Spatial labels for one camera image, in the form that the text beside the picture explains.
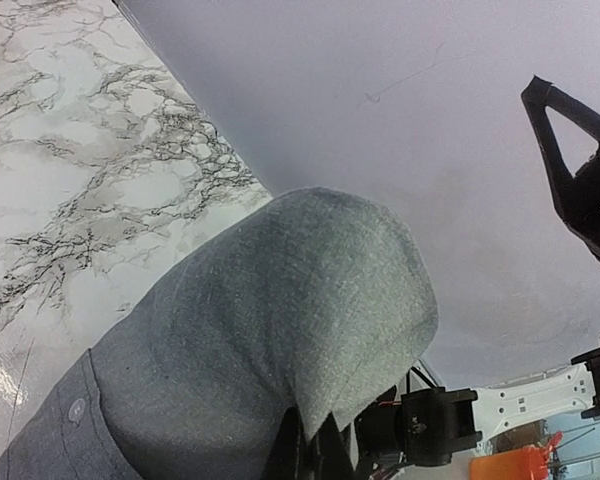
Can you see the grey long sleeve shirt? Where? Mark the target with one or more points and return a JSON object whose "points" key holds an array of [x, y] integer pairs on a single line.
{"points": [[318, 301]]}

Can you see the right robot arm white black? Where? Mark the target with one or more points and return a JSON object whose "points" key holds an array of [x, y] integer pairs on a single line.
{"points": [[422, 424]]}

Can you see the orange object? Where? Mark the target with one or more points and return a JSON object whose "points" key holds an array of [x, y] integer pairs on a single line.
{"points": [[526, 463]]}

